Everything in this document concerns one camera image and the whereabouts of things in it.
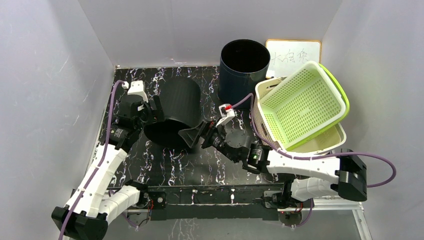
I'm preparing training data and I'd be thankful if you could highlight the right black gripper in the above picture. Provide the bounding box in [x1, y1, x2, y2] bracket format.
[179, 118, 240, 164]

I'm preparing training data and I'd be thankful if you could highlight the large black plastic bucket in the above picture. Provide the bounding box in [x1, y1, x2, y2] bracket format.
[143, 76, 202, 149]

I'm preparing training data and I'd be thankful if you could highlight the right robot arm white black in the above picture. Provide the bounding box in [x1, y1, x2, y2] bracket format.
[178, 121, 368, 209]

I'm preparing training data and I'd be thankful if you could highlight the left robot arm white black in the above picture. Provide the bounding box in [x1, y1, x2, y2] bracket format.
[51, 95, 166, 240]

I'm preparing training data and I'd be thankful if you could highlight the dark blue cylindrical bin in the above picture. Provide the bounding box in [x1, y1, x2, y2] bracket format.
[217, 39, 271, 106]

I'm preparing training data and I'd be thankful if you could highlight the green perforated plastic basket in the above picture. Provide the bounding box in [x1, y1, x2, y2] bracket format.
[258, 61, 350, 152]

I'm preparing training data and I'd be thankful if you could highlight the small whiteboard with writing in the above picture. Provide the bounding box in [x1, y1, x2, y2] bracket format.
[265, 39, 322, 79]

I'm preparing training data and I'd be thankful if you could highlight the beige perforated plastic basket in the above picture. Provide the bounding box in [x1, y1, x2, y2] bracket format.
[250, 77, 347, 155]

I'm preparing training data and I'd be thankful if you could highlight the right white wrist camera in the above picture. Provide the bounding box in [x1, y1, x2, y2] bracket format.
[216, 103, 235, 127]

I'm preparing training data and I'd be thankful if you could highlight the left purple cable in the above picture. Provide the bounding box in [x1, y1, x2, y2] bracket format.
[58, 80, 129, 240]

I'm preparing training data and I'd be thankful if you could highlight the purple cable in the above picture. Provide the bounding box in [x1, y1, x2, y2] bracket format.
[228, 92, 397, 229]
[58, 80, 129, 240]

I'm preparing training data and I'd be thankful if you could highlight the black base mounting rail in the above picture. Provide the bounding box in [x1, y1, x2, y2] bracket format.
[141, 184, 300, 221]

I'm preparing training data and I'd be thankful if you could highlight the aluminium frame rail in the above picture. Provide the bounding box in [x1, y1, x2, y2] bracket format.
[104, 199, 371, 240]

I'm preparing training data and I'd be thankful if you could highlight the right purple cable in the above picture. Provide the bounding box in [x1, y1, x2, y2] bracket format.
[228, 92, 397, 229]

